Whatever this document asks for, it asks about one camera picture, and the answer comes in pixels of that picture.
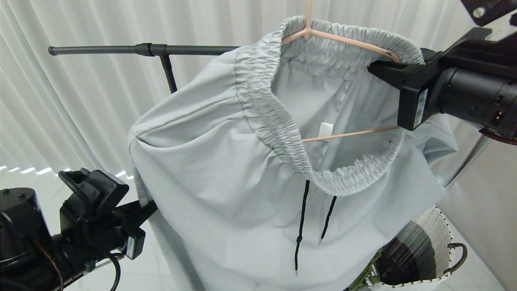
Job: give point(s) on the pale grey shorts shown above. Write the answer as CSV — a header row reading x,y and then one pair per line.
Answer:
x,y
222,182

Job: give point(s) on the pink clothes hanger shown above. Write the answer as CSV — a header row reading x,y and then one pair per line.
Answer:
x,y
309,16

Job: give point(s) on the green garment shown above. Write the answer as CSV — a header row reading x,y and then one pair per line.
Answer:
x,y
363,281

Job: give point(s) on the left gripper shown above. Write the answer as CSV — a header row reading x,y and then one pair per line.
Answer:
x,y
89,250

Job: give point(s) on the white laundry basket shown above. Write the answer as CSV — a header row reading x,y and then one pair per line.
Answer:
x,y
432,230

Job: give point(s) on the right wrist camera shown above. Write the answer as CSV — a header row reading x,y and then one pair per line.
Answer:
x,y
484,44

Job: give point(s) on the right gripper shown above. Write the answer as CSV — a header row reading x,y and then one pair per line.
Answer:
x,y
464,97

